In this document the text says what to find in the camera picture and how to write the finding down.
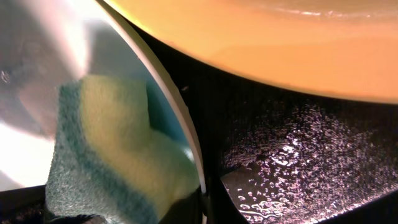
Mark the light blue plate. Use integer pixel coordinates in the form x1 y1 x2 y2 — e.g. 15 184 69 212
1 0 207 223

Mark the round black tray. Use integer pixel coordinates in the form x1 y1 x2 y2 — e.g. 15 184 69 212
0 12 398 224

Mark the green yellow sponge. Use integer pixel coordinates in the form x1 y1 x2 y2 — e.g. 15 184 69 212
45 75 200 223

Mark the yellow plate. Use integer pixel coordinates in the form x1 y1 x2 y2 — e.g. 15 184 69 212
109 0 397 104

